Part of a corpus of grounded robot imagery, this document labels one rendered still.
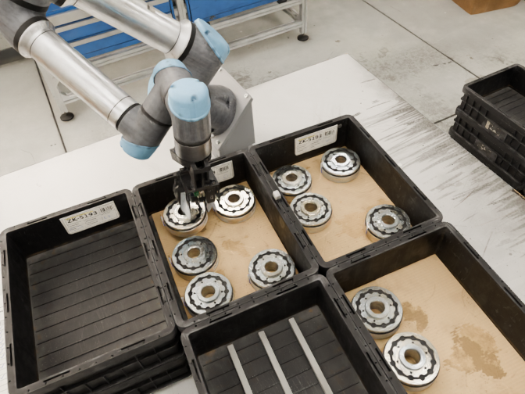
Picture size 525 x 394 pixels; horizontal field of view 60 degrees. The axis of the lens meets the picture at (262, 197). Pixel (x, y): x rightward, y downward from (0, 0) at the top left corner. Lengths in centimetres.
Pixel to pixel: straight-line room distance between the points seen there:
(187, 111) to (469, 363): 71
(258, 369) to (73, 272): 49
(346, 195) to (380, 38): 235
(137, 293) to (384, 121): 98
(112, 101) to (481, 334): 89
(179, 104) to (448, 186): 87
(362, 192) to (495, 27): 269
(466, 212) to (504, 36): 240
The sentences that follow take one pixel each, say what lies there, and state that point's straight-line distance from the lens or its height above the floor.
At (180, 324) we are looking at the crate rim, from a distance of 90.
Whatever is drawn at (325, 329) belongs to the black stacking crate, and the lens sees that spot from 98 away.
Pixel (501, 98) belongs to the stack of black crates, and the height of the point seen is 49.
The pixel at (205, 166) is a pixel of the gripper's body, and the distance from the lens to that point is 94.
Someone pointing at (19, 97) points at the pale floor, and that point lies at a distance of 340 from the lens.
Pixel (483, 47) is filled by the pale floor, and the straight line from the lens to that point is 350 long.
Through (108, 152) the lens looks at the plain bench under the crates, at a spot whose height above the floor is 70.
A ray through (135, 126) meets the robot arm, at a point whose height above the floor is 111.
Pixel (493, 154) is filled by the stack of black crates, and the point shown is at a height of 41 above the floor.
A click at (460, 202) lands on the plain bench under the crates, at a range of 141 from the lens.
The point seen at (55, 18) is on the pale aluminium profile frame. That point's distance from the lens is 273.
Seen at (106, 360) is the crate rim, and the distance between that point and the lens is 91.
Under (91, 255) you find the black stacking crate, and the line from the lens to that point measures 117.
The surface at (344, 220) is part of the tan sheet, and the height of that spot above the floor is 83.
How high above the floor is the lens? 172
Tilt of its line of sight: 49 degrees down
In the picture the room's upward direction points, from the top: 5 degrees counter-clockwise
